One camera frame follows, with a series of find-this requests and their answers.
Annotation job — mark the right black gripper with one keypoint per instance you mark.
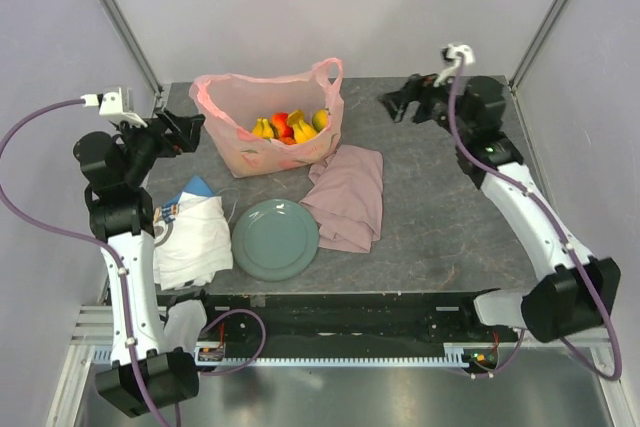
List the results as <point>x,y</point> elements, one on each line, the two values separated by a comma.
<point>397,101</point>

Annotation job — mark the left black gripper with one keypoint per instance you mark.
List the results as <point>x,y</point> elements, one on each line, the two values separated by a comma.
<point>184,132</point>

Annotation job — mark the pink plastic bag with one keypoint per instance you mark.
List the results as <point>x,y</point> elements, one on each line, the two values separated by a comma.
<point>231,104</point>

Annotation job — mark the single yellow banana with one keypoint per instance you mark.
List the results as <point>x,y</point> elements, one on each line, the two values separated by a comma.
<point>264,129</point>

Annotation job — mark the green-yellow mango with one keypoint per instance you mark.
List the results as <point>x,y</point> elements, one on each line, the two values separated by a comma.
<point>320,120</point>

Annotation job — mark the red-yellow apple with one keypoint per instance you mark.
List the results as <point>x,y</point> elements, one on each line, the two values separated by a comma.
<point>280,125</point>

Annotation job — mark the orange tangerine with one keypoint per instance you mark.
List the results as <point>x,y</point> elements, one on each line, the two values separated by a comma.
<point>288,140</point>

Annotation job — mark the yellow banana bunch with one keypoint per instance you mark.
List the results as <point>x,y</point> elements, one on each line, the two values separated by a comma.
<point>302,131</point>

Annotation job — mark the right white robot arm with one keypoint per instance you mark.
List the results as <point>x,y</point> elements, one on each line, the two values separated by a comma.
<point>575,290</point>

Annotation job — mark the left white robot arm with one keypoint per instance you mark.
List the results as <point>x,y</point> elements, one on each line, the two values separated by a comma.
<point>152,357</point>

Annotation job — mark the white cloth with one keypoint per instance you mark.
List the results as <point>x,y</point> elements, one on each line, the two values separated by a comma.
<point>192,242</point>

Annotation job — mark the mauve folded cloth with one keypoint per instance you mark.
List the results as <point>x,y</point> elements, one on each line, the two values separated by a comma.
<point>346,199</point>

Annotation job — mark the grey-green plate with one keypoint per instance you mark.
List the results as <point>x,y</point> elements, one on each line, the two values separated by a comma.
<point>275,240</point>

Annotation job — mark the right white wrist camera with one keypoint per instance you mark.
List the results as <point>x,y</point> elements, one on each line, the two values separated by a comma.
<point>454,57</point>

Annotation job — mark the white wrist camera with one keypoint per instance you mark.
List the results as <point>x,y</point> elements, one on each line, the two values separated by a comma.
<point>454,57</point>
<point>115,106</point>

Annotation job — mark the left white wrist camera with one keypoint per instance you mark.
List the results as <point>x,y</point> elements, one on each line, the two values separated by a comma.
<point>115,106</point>

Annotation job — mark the left aluminium frame post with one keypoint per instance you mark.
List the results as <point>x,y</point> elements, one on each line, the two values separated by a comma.
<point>128,38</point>

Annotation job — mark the aluminium frame post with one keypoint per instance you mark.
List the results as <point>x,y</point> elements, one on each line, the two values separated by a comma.
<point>128,38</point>
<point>535,46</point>

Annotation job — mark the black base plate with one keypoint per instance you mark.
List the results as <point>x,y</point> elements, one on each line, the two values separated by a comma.
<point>217,303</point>

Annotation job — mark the aluminium rail front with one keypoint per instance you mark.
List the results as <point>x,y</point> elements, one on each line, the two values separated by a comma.
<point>95,324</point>

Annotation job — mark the right aluminium frame post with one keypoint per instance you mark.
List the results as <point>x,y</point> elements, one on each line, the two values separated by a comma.
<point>535,46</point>

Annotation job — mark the white slotted cable duct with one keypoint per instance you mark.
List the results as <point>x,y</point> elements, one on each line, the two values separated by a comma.
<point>452,358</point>

